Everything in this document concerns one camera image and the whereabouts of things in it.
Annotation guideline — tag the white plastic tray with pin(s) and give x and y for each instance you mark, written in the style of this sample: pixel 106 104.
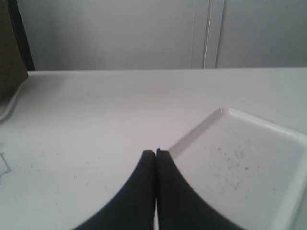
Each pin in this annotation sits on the white plastic tray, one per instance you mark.
pixel 251 170

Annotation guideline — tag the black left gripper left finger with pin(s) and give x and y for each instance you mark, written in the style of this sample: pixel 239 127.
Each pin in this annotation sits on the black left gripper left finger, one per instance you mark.
pixel 133 207

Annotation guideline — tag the dark panel with black edge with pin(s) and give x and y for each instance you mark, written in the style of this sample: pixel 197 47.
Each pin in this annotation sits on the dark panel with black edge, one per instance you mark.
pixel 15 55

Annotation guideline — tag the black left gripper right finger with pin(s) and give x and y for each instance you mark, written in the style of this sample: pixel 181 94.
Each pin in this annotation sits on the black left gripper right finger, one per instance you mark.
pixel 179 207

